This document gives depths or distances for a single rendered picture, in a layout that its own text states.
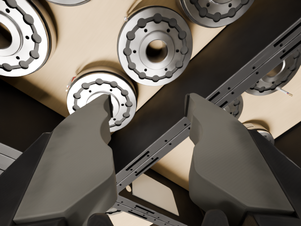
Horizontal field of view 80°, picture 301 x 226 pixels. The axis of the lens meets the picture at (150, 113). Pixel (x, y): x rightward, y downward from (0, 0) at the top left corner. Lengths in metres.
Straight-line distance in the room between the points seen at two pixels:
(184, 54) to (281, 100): 0.25
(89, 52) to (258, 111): 0.33
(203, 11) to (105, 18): 0.13
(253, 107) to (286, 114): 0.09
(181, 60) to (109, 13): 0.11
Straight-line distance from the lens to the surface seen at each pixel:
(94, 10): 0.28
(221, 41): 0.29
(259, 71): 0.24
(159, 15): 0.25
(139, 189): 0.35
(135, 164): 0.26
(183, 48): 0.27
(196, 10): 0.26
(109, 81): 0.26
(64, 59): 0.30
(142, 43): 0.24
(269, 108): 0.44
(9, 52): 0.28
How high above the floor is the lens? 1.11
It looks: 57 degrees down
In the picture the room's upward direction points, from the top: 163 degrees clockwise
